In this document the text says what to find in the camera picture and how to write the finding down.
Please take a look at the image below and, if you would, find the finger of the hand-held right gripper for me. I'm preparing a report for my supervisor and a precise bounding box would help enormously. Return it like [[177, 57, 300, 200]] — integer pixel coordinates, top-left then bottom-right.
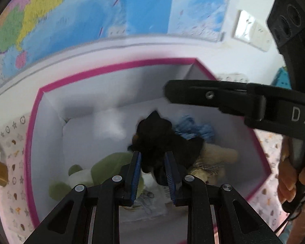
[[164, 80, 267, 121]]

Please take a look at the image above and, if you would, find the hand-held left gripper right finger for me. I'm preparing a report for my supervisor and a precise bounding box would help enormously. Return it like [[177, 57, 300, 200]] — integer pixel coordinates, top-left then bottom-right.
[[164, 150, 284, 244]]

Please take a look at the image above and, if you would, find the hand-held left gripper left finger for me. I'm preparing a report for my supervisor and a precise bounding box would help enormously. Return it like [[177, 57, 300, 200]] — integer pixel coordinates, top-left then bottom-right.
[[23, 151, 143, 244]]

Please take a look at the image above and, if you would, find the green frog plush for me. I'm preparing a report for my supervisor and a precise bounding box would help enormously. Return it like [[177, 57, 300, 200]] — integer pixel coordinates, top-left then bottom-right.
[[49, 152, 145, 204]]

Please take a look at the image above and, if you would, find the translucent white plastic packet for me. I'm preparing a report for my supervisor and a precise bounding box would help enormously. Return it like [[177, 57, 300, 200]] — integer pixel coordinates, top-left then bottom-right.
[[131, 187, 169, 218]]

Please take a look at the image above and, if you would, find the blue gingham scrunchie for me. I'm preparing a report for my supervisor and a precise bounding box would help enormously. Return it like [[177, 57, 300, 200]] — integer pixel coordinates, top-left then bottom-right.
[[174, 114, 216, 143]]

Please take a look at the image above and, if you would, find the black scrunchie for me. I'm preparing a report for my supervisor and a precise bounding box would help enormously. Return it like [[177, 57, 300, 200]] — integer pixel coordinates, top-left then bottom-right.
[[128, 110, 204, 186]]

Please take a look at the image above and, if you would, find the beige teddy plush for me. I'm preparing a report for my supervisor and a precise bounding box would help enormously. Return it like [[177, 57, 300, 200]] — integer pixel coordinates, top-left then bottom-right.
[[187, 142, 239, 185]]

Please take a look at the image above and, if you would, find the pink cardboard box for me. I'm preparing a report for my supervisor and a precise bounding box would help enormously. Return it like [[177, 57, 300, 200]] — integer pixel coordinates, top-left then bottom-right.
[[24, 57, 271, 230]]

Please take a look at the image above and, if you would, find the person's right hand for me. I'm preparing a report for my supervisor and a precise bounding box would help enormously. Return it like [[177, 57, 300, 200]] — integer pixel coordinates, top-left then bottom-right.
[[278, 142, 305, 204]]

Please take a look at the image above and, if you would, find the blue perforated plastic rack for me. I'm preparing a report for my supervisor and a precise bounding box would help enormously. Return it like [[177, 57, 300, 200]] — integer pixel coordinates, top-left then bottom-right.
[[271, 67, 291, 88]]

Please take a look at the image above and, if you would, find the pink patterned tablecloth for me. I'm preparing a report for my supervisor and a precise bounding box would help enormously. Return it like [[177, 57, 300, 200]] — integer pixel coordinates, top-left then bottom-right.
[[0, 73, 299, 244]]

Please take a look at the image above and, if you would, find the colourful wall map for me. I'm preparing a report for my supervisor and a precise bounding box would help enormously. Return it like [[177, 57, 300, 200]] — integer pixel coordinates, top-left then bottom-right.
[[0, 0, 233, 96]]

